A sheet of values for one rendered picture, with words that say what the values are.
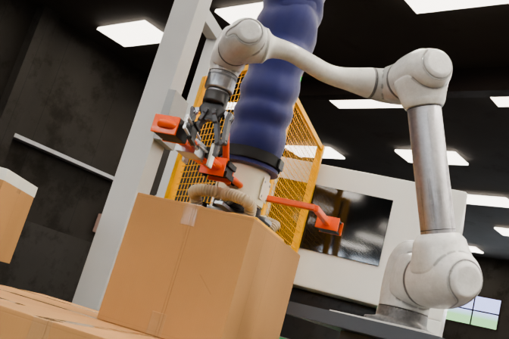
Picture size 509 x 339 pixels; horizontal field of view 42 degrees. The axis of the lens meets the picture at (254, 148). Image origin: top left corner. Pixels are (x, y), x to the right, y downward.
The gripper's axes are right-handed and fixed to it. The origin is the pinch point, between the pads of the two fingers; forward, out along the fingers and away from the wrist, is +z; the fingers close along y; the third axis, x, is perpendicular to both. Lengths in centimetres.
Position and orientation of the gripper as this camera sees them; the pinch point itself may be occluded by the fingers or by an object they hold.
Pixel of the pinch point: (198, 155)
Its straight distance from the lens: 196.3
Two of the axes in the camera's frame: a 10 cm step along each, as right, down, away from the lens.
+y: -9.2, -1.6, 3.6
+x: -2.9, -3.2, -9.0
